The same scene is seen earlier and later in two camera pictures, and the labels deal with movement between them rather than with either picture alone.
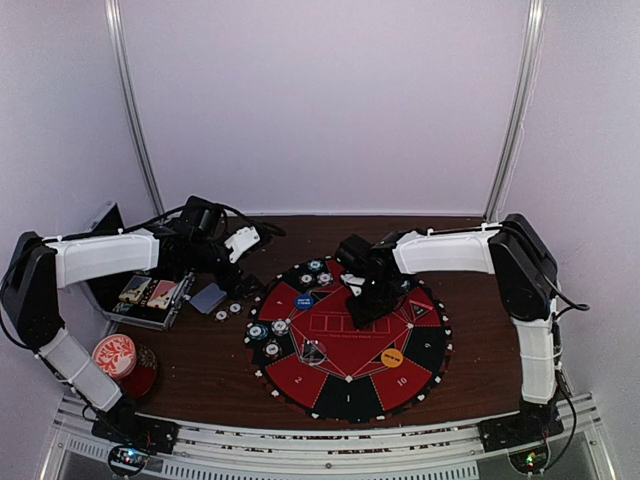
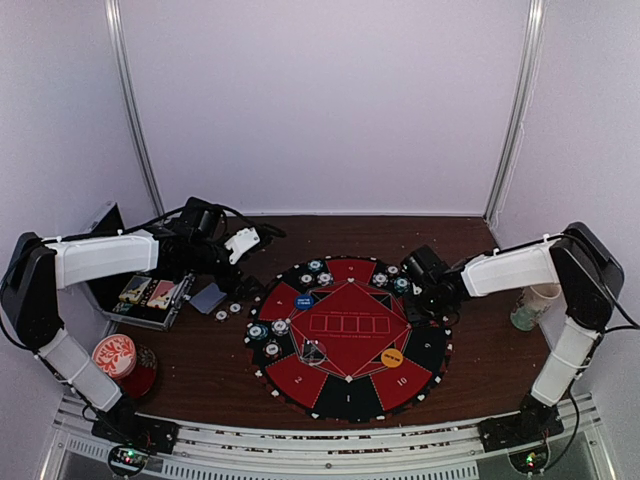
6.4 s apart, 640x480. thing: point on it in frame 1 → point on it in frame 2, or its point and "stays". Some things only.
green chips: (258, 331) stays
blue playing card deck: (208, 298) stays
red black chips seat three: (272, 348) stays
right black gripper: (362, 318) → (414, 317)
